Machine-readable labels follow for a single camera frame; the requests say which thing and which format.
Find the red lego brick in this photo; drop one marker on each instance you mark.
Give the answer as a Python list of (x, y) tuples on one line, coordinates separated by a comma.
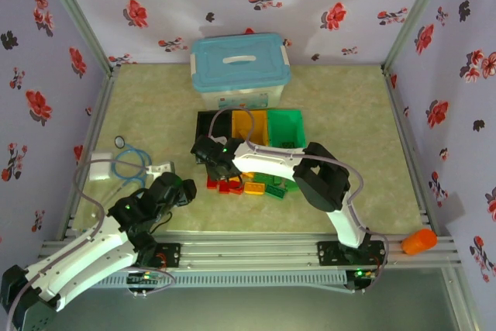
[(236, 191), (225, 187), (212, 183)]

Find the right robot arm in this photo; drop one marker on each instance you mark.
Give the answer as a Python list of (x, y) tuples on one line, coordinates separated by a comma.
[(271, 160)]

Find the black plastic bin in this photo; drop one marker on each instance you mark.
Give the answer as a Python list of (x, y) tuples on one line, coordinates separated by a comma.
[(205, 123)]

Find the yellow plastic bin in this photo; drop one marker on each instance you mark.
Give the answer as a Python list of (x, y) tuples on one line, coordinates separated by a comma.
[(241, 125)]

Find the white adapter box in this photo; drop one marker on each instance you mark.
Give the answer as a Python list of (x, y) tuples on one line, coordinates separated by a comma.
[(100, 166)]

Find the green plastic bin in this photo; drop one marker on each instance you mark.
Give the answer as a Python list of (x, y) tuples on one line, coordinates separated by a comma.
[(286, 125)]

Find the small circuit board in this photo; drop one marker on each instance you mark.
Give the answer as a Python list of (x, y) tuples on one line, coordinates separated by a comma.
[(143, 280), (361, 277)]

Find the blue lidded storage box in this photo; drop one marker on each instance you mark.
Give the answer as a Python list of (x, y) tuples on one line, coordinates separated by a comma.
[(240, 63)]

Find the orange plastic cup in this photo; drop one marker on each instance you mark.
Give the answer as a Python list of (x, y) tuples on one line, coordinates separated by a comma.
[(418, 242)]

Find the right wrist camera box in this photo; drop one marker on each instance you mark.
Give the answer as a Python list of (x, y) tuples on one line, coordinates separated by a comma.
[(221, 140)]

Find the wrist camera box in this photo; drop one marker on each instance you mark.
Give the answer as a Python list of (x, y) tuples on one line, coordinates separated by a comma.
[(221, 140), (160, 168)]

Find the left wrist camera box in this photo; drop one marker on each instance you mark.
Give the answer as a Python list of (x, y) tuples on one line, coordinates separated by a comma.
[(160, 168)]

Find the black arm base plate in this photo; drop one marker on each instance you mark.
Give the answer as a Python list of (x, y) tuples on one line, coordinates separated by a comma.
[(329, 253), (170, 255)]

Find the aluminium cross rail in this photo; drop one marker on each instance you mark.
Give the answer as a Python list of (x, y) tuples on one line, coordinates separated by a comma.
[(248, 253)]

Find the aluminium side rail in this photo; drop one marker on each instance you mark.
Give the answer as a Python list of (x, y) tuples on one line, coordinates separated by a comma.
[(399, 114), (102, 106)]

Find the aluminium corner post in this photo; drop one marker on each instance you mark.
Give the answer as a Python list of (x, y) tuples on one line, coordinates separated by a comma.
[(75, 13), (415, 13)]

